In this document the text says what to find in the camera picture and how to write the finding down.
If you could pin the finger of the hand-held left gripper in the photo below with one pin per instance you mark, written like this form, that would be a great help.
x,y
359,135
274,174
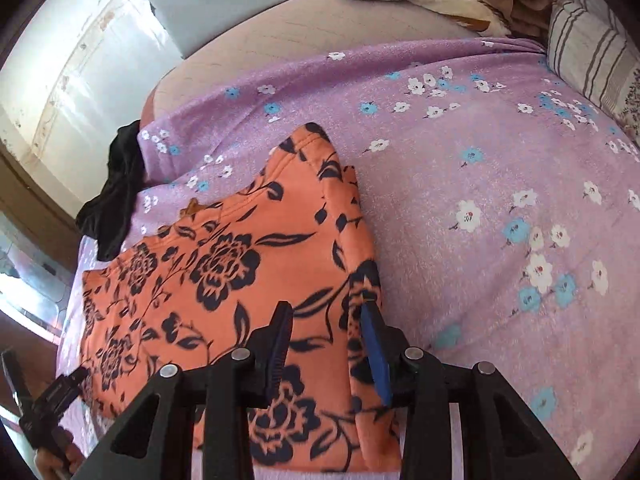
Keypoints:
x,y
75,376
12,377

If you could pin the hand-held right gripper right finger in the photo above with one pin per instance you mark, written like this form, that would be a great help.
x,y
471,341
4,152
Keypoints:
x,y
375,355

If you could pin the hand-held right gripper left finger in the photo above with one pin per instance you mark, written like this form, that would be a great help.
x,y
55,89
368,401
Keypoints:
x,y
277,345

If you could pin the orange black floral garment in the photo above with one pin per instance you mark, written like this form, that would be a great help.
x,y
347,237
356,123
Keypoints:
x,y
250,220

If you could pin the person's left hand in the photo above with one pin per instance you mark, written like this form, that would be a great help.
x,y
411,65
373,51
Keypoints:
x,y
52,462

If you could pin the brown stained glass door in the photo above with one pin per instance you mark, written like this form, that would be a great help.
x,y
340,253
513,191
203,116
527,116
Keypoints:
x,y
35,200

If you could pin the purple floral bed sheet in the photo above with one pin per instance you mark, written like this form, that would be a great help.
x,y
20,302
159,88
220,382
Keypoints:
x,y
475,160

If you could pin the pink mattress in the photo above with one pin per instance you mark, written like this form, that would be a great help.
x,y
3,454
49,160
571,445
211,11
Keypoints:
x,y
300,40

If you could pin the grey pillow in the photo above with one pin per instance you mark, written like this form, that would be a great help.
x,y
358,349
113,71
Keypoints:
x,y
225,0

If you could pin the striped pillow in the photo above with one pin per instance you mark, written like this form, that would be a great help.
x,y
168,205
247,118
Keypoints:
x,y
590,50

